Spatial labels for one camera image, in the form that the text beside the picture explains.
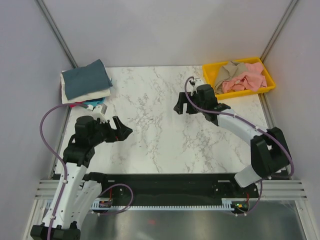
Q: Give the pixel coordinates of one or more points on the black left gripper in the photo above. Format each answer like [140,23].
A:
[120,134]

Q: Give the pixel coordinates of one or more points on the folded red t shirt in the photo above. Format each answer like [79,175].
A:
[75,105]

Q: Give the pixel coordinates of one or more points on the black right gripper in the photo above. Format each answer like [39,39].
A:
[179,107]

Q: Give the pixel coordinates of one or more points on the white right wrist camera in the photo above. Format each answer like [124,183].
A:
[195,82]

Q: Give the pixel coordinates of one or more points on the beige t shirt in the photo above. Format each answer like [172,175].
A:
[227,72]

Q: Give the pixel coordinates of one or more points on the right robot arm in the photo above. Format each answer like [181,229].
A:
[268,148]

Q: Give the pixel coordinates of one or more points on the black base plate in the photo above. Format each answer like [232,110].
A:
[121,194]

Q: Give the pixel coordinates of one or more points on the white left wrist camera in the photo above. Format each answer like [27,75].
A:
[99,113]

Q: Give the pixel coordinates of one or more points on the folded blue-grey t shirt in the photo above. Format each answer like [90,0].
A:
[81,81]

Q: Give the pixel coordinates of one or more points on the right corner aluminium post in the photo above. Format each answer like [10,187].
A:
[279,27]

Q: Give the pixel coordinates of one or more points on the pink t shirt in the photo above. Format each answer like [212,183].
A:
[250,80]

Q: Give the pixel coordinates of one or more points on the yellow plastic bin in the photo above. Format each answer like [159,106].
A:
[210,72]

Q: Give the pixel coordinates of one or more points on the left corner aluminium post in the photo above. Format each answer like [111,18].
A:
[56,32]

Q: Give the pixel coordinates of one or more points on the white slotted cable duct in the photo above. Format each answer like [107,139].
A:
[225,205]

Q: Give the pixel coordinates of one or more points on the aluminium frame rail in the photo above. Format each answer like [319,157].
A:
[213,188]

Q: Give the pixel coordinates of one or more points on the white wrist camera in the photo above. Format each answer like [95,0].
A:
[195,82]
[99,113]

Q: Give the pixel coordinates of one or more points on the corner aluminium post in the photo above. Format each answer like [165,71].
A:
[56,32]
[279,27]

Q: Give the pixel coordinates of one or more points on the folded cream t shirt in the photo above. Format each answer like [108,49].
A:
[86,97]

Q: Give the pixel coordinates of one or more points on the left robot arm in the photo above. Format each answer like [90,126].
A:
[74,196]

